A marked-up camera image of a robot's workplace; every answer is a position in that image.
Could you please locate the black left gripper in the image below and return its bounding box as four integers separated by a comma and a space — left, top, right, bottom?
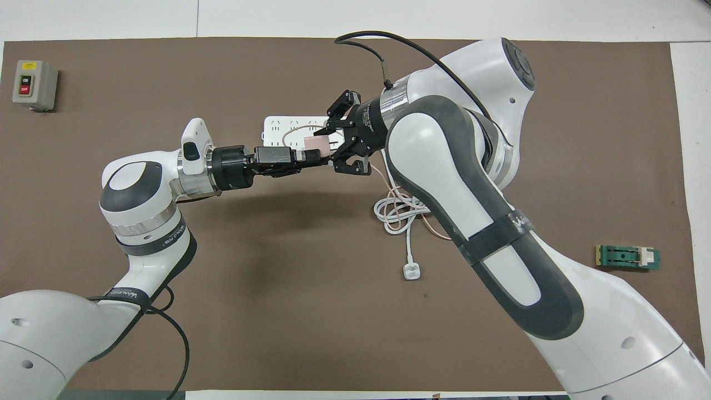
211, 145, 306, 191

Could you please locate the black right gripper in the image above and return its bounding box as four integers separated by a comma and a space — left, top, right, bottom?
299, 89, 396, 177

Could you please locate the pink charging cable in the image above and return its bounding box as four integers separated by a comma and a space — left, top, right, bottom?
282, 125, 453, 241

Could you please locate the white power strip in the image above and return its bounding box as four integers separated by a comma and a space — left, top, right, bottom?
263, 116, 329, 148

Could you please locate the brown table mat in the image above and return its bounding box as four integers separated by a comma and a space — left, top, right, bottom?
0, 37, 707, 392

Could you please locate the white power strip cable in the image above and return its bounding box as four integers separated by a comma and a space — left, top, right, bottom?
373, 164, 440, 281

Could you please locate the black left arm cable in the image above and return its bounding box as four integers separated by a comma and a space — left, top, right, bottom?
89, 286, 191, 400

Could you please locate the grey on-off switch box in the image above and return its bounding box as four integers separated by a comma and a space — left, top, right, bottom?
12, 60, 59, 112

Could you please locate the green knife switch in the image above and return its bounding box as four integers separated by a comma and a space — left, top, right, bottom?
595, 244, 662, 272

